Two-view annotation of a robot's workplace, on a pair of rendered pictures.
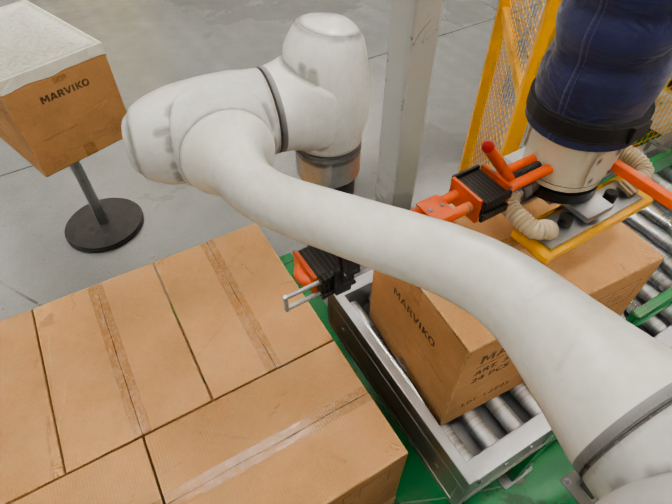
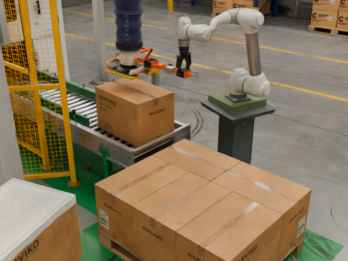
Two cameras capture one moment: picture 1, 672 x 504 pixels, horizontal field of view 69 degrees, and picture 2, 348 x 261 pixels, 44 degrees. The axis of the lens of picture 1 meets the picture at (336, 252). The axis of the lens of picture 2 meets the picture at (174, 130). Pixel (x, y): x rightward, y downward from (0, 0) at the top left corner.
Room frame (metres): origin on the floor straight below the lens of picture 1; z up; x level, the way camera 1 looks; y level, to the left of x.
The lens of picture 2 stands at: (1.57, 3.03, 2.25)
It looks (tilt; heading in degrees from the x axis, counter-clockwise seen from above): 26 degrees down; 253
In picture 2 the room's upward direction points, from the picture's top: straight up
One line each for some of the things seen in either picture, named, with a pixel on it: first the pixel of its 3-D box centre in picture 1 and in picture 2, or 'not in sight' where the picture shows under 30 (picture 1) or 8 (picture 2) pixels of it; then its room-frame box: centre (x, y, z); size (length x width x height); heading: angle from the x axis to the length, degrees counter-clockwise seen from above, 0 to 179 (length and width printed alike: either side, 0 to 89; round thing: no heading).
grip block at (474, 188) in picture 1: (479, 192); (150, 63); (0.73, -0.28, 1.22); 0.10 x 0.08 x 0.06; 31
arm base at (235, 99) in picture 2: not in sight; (236, 94); (-0.08, -0.32, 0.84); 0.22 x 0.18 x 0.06; 95
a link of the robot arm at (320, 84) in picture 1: (317, 85); (185, 27); (0.54, 0.02, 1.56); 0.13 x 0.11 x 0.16; 115
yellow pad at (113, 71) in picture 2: not in sight; (121, 71); (0.94, -0.45, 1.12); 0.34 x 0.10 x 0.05; 121
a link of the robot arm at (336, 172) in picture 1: (328, 156); (184, 42); (0.55, 0.01, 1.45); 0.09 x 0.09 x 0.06
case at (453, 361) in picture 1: (498, 291); (134, 110); (0.84, -0.46, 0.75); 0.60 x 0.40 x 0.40; 116
